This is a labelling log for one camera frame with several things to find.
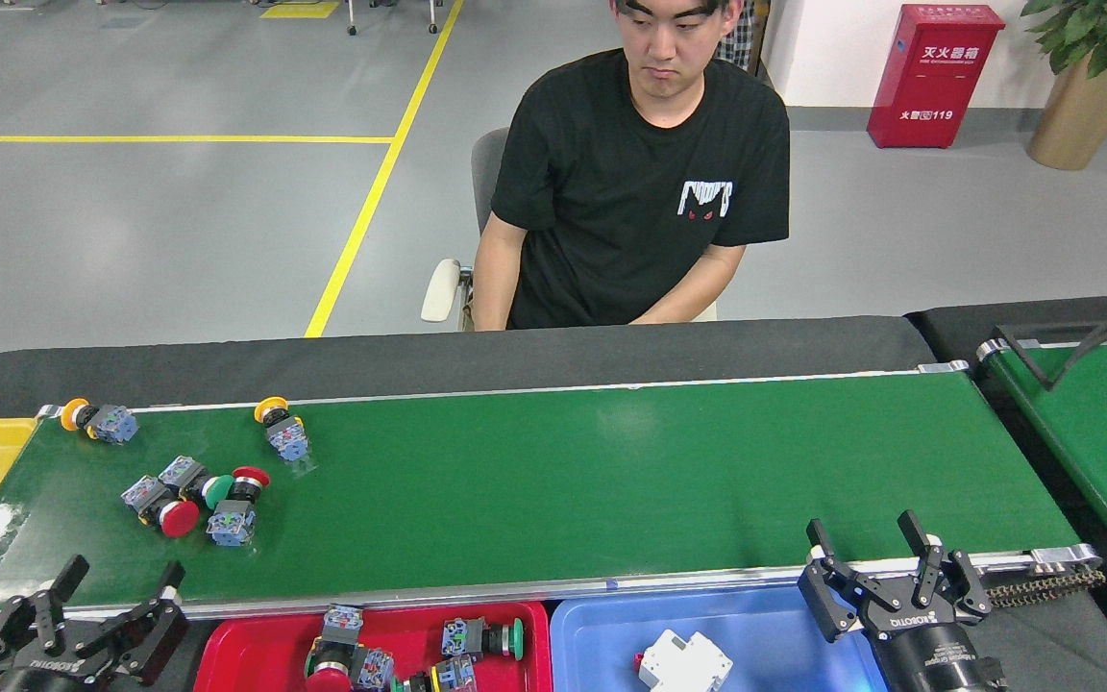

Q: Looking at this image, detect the black guide rail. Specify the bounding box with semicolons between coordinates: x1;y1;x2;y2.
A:
994;300;1107;393

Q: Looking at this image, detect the potted plant in gold pot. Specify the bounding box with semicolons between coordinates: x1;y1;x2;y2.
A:
1020;0;1107;172

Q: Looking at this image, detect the red fire extinguisher box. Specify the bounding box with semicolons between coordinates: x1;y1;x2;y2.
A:
867;4;1006;149

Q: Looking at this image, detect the white stand on wheels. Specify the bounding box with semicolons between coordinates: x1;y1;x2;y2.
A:
347;0;441;36

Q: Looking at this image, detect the yellow push button switch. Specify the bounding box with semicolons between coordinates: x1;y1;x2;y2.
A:
253;395;312;465
60;397;140;446

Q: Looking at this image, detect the grey office chair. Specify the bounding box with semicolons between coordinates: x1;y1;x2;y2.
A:
421;127;511;333

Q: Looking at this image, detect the person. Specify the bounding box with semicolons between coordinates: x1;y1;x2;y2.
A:
719;0;756;70
472;0;792;332

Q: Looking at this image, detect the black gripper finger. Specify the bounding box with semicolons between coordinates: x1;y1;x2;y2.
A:
73;562;191;685
797;521;900;643
0;556;91;669
898;509;994;621

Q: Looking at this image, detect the black drive chain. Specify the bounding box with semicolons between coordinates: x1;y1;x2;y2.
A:
981;567;1107;608

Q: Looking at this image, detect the red push button switch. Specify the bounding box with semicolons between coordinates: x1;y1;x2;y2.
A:
120;474;202;539
304;605;367;692
206;465;272;549

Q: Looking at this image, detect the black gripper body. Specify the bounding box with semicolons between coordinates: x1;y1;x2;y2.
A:
0;654;127;692
875;610;1008;692

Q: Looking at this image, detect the red plastic tray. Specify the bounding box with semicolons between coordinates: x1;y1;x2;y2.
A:
193;601;553;692

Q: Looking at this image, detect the white circuit breaker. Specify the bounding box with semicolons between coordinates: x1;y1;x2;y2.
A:
635;630;734;692

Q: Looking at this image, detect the green conveyor belt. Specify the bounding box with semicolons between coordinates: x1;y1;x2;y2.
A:
0;360;1102;643
976;336;1107;556

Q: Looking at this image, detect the blue plastic tray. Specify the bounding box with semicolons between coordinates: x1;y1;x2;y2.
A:
550;586;891;692

